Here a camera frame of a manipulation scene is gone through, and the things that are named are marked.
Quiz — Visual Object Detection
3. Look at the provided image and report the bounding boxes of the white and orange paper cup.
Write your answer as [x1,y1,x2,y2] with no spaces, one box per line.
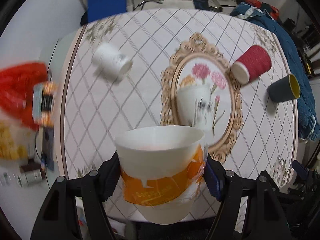
[116,126,208,225]

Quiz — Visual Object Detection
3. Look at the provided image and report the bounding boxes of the white floral ceramic cup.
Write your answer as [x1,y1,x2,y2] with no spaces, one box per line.
[176,85,213,131]

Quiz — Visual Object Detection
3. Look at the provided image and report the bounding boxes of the dark green yellow-lined cup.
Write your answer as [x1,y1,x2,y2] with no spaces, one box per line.
[267,74,301,103]

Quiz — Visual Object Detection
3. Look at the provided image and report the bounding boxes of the red ribbed paper cup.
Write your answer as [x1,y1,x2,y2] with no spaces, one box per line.
[231,45,272,85]

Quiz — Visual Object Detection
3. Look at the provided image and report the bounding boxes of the purple smartphone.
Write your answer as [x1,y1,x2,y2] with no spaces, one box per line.
[41,127,54,172]

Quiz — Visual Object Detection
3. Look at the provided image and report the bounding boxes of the brown wallet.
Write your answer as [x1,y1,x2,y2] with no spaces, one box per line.
[20,158,46,179]

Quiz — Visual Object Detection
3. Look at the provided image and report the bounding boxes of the white green tube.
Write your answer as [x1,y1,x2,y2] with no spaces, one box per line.
[16,169,43,187]

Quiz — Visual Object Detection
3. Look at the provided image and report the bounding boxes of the yellow flower-print bag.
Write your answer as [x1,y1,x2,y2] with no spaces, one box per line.
[0,120,34,161]

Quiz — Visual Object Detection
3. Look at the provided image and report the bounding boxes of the orange tissue pack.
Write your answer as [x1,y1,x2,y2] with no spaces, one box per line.
[32,81,57,127]

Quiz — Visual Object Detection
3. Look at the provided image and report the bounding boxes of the blue quilted coat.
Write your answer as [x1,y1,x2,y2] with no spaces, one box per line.
[230,3,319,141]

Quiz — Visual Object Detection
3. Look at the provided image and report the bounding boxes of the red plastic bag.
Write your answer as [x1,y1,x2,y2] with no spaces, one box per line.
[1,62,47,131]

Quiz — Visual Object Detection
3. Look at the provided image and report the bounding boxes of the floral diamond-pattern tablecloth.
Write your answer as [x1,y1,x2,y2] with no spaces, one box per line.
[55,9,298,225]

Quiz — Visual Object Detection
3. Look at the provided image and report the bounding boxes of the red orange bag on floor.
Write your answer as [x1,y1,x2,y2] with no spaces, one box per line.
[245,0,279,21]

